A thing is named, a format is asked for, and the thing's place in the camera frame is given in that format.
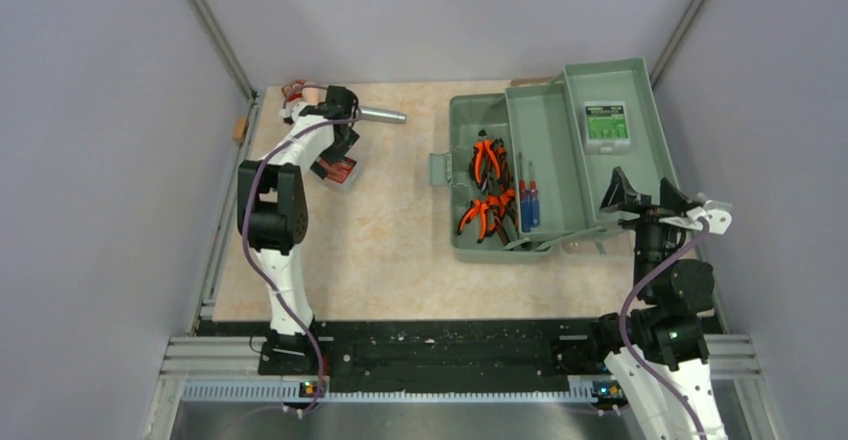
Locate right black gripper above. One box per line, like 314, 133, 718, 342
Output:
599, 166, 693, 297

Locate red labelled small box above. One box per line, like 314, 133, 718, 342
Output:
319, 156, 363, 193

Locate clear green small case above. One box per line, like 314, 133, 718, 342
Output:
582, 101, 632, 155

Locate green plastic tool box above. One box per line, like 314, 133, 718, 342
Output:
429, 57, 680, 264

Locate orange black small pliers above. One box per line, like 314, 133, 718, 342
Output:
469, 129, 500, 188

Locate orange black cutting pliers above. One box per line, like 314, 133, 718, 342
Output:
492, 139, 512, 190

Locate orange black combination pliers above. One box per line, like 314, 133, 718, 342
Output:
456, 196, 506, 244

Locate red handled screwdriver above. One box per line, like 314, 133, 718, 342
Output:
528, 161, 540, 228

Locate orange black long-nose pliers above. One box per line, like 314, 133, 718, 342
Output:
488, 188, 518, 246

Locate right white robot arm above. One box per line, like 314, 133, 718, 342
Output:
586, 167, 733, 439

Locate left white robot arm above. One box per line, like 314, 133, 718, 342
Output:
237, 85, 359, 378

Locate silver metal microphone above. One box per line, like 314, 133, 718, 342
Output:
359, 106, 407, 124

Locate small red card box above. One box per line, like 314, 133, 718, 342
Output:
281, 80, 306, 102

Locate small wooden block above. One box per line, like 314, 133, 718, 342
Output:
232, 116, 249, 146

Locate beige wooden handle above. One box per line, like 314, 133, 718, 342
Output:
301, 84, 322, 105

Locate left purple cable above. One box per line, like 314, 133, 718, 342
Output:
239, 83, 362, 418

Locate black mounting base rail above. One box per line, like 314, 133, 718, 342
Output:
258, 318, 612, 394

